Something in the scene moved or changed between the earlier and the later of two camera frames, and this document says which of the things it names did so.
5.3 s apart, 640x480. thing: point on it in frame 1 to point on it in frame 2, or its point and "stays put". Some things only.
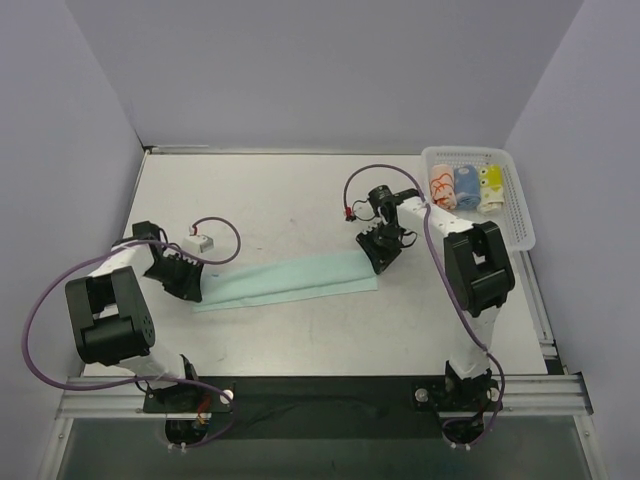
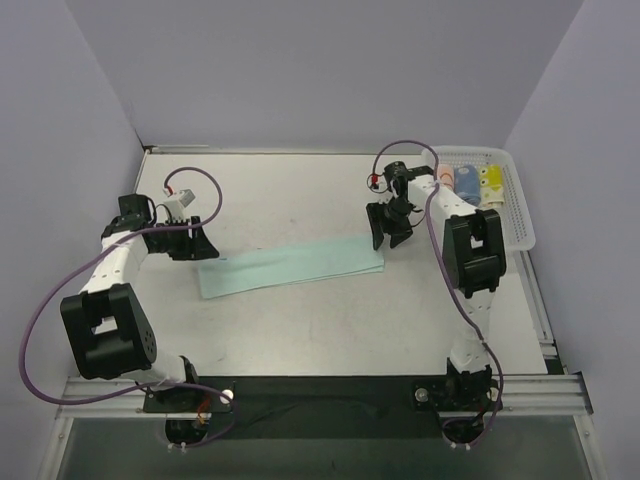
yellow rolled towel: [491, 189] stays put
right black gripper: [377, 242] to [391, 221]
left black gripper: [176, 272] to [193, 238]
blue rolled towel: [466, 183] stays put
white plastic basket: [514, 221] stays put
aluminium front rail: [557, 395] stays put
